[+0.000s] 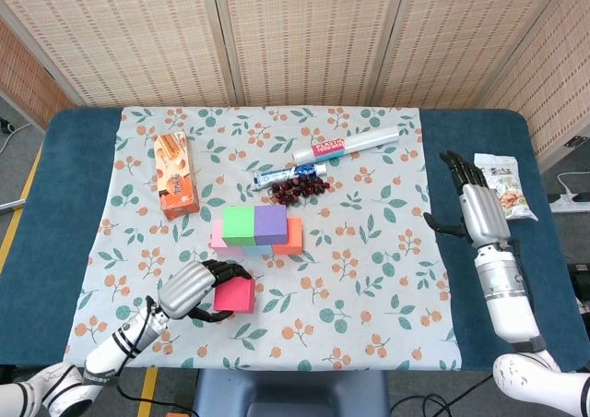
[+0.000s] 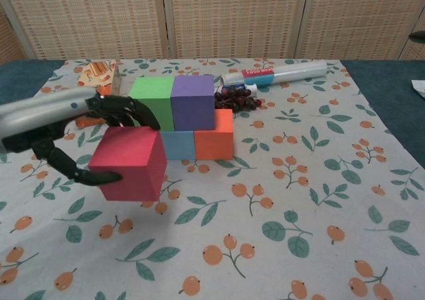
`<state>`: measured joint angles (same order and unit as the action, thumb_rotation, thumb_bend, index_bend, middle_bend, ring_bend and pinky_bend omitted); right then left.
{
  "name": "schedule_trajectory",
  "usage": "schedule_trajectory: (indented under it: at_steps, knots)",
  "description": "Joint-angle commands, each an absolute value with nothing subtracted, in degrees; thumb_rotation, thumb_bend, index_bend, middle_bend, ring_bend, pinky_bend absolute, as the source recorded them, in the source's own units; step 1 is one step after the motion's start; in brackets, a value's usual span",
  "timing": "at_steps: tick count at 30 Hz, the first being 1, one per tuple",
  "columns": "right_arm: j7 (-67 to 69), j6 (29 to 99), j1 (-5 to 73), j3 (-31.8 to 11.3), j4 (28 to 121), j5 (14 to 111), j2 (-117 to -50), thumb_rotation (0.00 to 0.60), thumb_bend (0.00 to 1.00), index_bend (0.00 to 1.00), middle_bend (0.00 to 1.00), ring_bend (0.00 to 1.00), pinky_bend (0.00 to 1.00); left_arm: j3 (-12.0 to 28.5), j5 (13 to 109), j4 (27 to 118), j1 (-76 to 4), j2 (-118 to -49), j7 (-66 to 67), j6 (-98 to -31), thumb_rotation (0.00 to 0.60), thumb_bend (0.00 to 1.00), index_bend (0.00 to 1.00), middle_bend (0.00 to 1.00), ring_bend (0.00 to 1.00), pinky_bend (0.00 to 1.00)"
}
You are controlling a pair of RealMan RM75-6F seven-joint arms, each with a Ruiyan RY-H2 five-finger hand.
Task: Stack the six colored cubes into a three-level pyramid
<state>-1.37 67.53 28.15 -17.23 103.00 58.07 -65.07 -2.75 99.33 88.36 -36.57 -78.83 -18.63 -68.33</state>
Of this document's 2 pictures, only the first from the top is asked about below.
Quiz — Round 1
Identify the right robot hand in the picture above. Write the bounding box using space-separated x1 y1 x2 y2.
422 150 513 248

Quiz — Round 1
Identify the plastic food wrap roll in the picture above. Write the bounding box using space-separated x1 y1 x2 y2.
291 125 400 164

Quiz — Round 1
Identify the white power strip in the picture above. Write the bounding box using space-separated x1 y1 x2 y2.
548 193 590 214

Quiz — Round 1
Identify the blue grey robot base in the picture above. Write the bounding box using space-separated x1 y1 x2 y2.
191 369 392 417

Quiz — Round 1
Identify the red foam cube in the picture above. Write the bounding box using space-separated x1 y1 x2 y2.
213 276 257 316

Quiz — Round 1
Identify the white blue toothpaste tube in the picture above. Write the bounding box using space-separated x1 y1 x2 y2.
252 162 328 193

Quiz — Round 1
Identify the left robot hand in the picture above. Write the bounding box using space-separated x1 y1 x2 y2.
157 258 254 322

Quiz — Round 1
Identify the orange biscuit box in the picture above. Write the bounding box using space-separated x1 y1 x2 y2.
152 130 202 222

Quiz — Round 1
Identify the dark red grape bunch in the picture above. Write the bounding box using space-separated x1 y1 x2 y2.
266 175 332 209

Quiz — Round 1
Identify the bamboo folding screen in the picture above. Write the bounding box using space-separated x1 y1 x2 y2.
0 0 590 169

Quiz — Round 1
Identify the nut snack bag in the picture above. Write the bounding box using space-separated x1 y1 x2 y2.
473 152 539 222

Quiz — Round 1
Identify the floral print tablecloth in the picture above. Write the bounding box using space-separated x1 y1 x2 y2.
62 106 464 373

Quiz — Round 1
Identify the purple foam cube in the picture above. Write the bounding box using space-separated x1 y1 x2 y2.
253 204 289 246

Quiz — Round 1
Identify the orange foam cube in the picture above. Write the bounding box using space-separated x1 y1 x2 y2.
271 217 304 256

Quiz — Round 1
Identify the green foam cube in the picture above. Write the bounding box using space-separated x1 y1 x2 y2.
220 206 256 247

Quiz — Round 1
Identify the pink foam cube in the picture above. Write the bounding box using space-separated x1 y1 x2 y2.
210 219 245 257

